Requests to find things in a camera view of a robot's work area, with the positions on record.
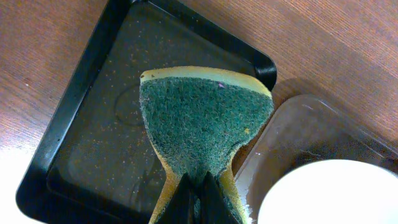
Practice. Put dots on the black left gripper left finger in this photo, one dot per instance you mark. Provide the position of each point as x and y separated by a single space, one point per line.
180 209

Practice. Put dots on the black rectangular tray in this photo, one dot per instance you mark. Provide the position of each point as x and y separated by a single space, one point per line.
95 163

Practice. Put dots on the brown serving tray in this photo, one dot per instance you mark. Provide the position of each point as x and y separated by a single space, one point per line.
306 129

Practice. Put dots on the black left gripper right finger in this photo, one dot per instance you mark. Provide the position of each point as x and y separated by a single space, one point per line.
213 209

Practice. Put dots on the green yellow sponge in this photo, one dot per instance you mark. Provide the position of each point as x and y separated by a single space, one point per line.
197 119

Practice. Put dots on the white plate with sauce smear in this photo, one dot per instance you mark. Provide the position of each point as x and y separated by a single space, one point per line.
332 191

